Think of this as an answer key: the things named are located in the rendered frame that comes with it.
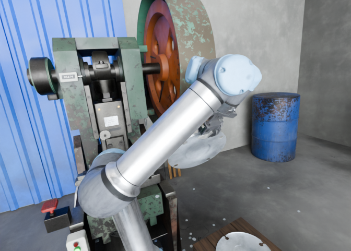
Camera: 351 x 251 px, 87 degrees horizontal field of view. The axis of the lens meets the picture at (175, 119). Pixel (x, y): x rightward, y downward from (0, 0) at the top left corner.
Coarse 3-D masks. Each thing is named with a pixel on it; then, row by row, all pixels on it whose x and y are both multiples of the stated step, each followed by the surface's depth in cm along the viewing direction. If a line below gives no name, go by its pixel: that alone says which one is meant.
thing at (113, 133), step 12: (96, 108) 98; (108, 108) 100; (120, 108) 103; (96, 120) 99; (108, 120) 101; (120, 120) 104; (108, 132) 102; (120, 132) 105; (108, 144) 101; (120, 144) 102
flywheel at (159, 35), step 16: (160, 0) 94; (160, 16) 107; (144, 32) 131; (160, 32) 111; (160, 48) 116; (176, 48) 87; (160, 64) 110; (176, 64) 98; (160, 80) 127; (176, 80) 102; (176, 96) 106; (160, 112) 128
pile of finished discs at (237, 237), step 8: (232, 232) 109; (240, 232) 109; (224, 240) 105; (232, 240) 105; (240, 240) 104; (248, 240) 104; (256, 240) 104; (216, 248) 101; (224, 248) 100; (232, 248) 100; (240, 248) 99; (248, 248) 99; (256, 248) 99; (264, 248) 99
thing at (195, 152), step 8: (192, 136) 75; (216, 136) 81; (224, 136) 83; (184, 144) 77; (192, 144) 79; (200, 144) 82; (208, 144) 84; (216, 144) 86; (224, 144) 89; (176, 152) 80; (184, 152) 82; (192, 152) 86; (200, 152) 88; (208, 152) 90; (216, 152) 93; (168, 160) 83; (176, 160) 85; (184, 160) 88; (192, 160) 90; (200, 160) 93; (184, 168) 94
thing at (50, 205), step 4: (52, 200) 87; (56, 200) 87; (44, 204) 85; (48, 204) 85; (52, 204) 85; (56, 204) 85; (44, 208) 82; (48, 208) 82; (52, 208) 82; (44, 212) 82; (52, 212) 85
